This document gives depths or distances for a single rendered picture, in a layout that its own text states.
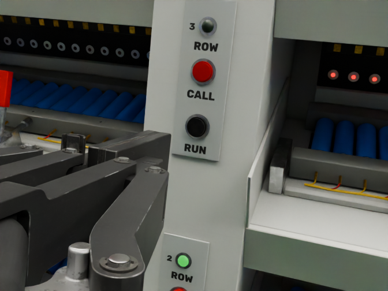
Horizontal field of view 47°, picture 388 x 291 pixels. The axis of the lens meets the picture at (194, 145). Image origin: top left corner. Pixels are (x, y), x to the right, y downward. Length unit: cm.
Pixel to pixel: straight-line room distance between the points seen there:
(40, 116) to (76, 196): 34
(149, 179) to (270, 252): 22
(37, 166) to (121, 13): 23
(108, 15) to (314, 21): 17
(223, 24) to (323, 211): 17
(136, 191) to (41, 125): 35
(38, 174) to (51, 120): 31
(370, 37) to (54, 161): 24
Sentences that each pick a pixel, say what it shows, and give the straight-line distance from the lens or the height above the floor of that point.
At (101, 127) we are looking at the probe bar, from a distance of 46.
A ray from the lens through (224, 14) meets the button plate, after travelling 35.
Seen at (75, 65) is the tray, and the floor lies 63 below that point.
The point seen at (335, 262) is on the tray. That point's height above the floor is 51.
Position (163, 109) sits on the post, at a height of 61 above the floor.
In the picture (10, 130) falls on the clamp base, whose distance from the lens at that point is 48.
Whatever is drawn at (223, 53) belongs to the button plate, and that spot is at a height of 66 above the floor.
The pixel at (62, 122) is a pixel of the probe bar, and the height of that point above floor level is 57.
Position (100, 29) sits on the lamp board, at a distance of 56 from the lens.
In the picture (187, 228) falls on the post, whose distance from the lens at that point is 38.
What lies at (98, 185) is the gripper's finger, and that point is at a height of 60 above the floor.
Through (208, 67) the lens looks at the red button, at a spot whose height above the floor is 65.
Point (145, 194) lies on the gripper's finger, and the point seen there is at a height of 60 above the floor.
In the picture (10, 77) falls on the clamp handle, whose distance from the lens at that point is 47.
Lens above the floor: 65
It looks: 11 degrees down
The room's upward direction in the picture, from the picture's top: 6 degrees clockwise
